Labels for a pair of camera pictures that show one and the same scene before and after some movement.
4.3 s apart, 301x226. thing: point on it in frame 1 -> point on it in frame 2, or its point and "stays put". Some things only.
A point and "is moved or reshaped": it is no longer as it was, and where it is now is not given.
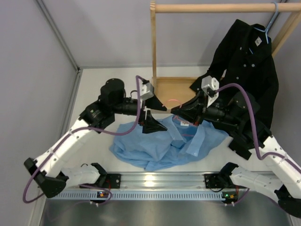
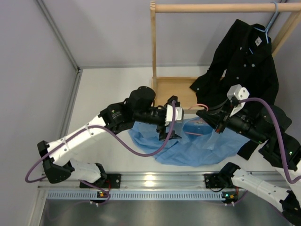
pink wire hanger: [180, 104] -> [207, 109]
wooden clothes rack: [170, 91] stays put
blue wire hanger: [267, 28] stays put
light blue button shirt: [183, 139] is moved or reshaped
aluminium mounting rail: [221, 181] stays put
